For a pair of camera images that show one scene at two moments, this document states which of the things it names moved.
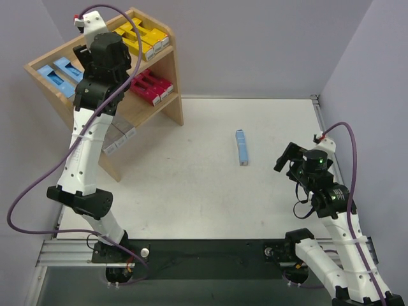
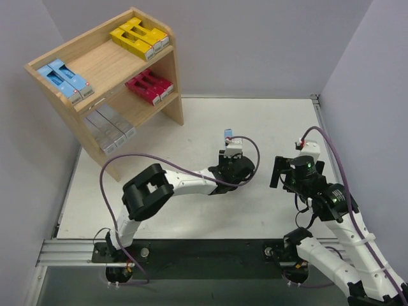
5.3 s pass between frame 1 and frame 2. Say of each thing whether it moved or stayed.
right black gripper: moved
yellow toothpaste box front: stayed
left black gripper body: moved
